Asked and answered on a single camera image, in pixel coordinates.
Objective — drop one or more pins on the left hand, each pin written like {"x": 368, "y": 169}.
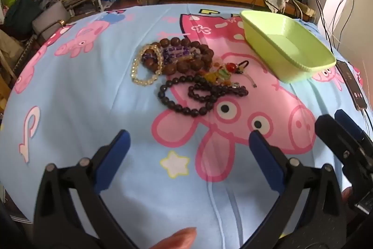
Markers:
{"x": 182, "y": 239}

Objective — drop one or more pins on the right hand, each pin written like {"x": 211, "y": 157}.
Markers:
{"x": 346, "y": 193}

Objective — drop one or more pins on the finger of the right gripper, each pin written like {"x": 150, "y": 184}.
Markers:
{"x": 350, "y": 126}
{"x": 355, "y": 156}

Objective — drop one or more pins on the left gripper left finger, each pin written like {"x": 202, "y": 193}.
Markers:
{"x": 56, "y": 222}

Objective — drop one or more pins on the dark green bag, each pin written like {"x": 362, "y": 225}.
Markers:
{"x": 20, "y": 16}

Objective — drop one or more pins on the Peppa Pig blue bedsheet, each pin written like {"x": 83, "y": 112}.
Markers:
{"x": 77, "y": 93}

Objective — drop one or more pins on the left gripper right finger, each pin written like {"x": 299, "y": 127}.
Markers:
{"x": 322, "y": 223}

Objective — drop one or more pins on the light green plastic tray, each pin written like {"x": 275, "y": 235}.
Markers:
{"x": 288, "y": 49}

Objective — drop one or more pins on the black smartphone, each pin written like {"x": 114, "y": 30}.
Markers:
{"x": 352, "y": 85}

